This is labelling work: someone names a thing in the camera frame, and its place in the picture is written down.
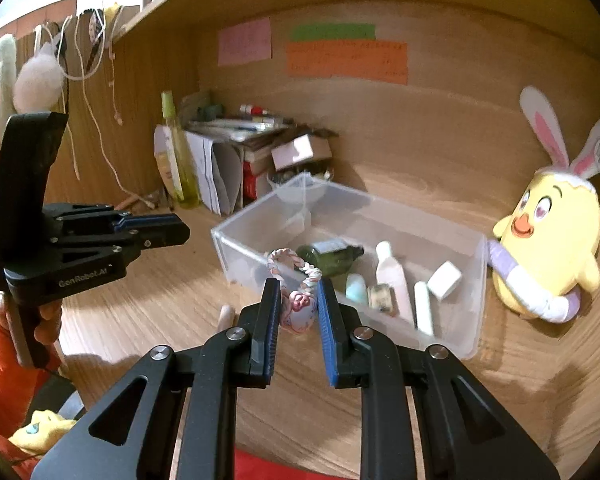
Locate pink paper note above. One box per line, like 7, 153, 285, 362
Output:
217, 16, 273, 67

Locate green paper note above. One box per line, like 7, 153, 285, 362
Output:
289, 22, 377, 43

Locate white cardboard box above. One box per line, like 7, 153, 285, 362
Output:
271, 134, 333, 171

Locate yellow chick plush toy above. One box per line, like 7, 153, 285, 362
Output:
485, 85, 600, 323

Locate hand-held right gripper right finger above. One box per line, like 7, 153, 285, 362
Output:
316, 276, 561, 480

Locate white cube block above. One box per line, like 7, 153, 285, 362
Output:
426, 260, 463, 302

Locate light blue bottle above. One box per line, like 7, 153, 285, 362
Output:
345, 272, 370, 306

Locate small clear perfume bottle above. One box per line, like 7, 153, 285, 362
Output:
367, 284, 398, 317

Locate clear plastic bin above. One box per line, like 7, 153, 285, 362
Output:
210, 172, 488, 361

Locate red book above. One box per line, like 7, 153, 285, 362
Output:
242, 160, 276, 201

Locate white hanging cord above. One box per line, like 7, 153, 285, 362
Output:
62, 7, 131, 196

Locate stack of books and papers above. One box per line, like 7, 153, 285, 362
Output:
185, 110, 301, 153

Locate orange paper note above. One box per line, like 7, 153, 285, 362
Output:
286, 40, 410, 86

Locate dark green bottle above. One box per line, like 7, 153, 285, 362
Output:
296, 240, 366, 278

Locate red cloth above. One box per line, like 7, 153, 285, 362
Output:
232, 450, 366, 480

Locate small yellow plush toy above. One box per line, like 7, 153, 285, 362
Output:
7, 407, 78, 461

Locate white fluffy pompom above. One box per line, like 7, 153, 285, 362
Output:
12, 52, 63, 113

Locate white folded papers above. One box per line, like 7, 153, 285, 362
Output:
185, 130, 246, 216

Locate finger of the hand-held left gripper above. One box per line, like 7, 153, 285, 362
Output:
42, 202, 191, 248
50, 234, 153, 273

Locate white bottle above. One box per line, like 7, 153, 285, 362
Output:
375, 241, 416, 326

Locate person's left hand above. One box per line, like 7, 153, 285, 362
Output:
0, 292, 65, 361

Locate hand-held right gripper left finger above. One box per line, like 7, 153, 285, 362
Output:
30, 276, 283, 480

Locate yellow green bottle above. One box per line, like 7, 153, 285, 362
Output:
160, 90, 202, 210

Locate pale green felt strip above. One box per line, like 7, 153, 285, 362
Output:
0, 34, 18, 141

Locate clear glass bowl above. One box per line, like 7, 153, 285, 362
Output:
267, 170, 331, 206

